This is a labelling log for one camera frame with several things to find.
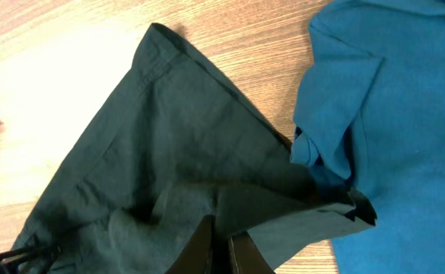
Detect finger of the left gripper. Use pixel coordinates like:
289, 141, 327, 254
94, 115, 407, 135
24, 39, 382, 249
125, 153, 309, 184
0, 246, 61, 274

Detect black shorts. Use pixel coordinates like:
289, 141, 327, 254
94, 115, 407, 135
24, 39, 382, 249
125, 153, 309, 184
14, 23, 377, 273

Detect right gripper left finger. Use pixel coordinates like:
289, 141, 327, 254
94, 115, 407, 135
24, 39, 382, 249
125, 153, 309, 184
165, 215, 214, 274

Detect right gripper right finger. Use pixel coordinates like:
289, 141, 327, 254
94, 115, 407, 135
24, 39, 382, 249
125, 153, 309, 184
228, 232, 275, 274

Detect blue shirt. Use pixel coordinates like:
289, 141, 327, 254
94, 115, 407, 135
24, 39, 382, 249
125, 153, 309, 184
291, 0, 445, 273

